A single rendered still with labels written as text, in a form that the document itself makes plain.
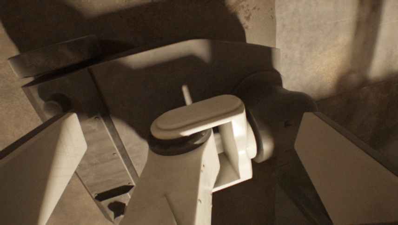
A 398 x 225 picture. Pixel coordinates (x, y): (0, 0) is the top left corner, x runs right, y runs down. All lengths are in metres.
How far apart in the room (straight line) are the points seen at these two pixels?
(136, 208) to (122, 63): 0.32
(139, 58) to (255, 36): 0.42
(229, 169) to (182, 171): 0.20
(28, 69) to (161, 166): 0.34
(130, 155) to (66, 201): 0.45
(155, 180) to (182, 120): 0.13
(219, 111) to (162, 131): 0.12
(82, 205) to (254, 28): 0.94
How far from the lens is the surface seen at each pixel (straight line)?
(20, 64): 0.55
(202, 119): 0.40
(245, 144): 0.44
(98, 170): 0.62
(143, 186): 0.36
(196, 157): 0.37
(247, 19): 0.74
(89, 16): 0.68
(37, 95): 0.53
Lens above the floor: 0.68
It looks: 62 degrees down
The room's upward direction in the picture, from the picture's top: 149 degrees clockwise
